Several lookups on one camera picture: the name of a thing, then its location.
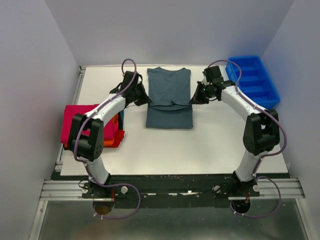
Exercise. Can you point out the folded blue t shirt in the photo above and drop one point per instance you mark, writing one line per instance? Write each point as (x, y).
(121, 120)

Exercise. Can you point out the grey-blue t shirt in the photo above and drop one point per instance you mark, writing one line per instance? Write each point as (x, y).
(170, 94)

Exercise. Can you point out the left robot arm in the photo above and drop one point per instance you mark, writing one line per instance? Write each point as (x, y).
(86, 136)

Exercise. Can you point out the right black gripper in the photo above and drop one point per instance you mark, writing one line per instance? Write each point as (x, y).
(197, 99)

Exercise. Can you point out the folded orange t shirt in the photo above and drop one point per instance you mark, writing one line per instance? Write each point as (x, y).
(112, 135)

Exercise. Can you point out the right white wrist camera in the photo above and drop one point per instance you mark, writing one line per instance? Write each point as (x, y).
(206, 81)

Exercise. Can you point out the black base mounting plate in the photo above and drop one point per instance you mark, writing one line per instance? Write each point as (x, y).
(163, 191)

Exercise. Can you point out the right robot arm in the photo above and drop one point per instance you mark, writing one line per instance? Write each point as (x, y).
(261, 132)

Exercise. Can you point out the blue plastic bin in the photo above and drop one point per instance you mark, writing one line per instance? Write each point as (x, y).
(255, 81)

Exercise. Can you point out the left table edge rail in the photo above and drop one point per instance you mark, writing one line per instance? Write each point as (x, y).
(62, 154)

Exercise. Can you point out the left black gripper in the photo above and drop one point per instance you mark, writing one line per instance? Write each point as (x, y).
(145, 98)

